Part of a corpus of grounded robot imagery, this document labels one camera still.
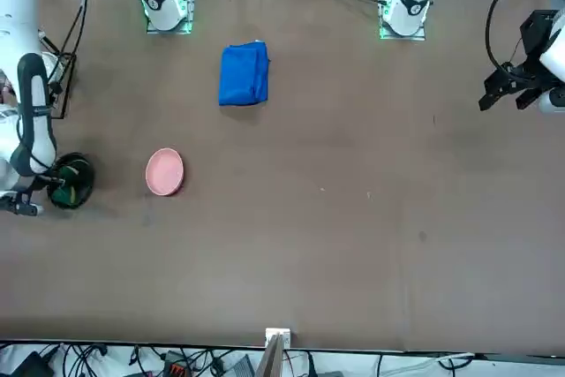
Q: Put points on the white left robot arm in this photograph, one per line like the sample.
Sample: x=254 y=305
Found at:
x=412 y=2

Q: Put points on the folded blue cloth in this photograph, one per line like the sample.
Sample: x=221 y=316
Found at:
x=243 y=77

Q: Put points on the grey power adapter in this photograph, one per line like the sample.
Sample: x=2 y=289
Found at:
x=242 y=368

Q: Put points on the green yellow sponge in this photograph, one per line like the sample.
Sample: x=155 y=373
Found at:
x=66 y=196

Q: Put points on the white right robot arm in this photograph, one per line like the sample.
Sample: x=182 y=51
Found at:
x=163 y=2

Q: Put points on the aluminium camera post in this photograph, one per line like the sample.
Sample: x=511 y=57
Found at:
x=273 y=359

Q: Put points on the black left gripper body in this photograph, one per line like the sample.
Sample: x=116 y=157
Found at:
x=538 y=37

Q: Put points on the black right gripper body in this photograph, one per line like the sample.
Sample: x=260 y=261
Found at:
x=40 y=183

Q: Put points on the black box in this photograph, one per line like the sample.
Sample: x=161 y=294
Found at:
x=31 y=368

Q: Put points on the aluminium arm base plate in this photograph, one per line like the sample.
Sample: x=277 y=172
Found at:
x=421 y=36
x=190 y=2

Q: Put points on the white mug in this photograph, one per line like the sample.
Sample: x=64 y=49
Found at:
x=49 y=63

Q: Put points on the orange black power plug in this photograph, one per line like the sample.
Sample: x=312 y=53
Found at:
x=176 y=368

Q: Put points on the pink bowl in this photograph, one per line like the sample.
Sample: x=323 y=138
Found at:
x=164 y=171

